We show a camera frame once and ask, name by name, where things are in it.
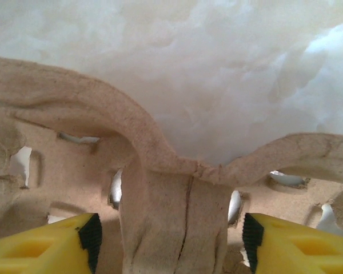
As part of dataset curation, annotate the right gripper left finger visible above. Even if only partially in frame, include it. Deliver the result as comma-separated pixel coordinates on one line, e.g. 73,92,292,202
0,212,103,274

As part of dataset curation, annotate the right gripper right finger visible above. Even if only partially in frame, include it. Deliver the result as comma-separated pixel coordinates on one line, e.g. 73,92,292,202
242,212,343,274

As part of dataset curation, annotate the brown cardboard cup carrier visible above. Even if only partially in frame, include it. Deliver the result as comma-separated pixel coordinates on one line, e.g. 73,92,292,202
0,55,343,274

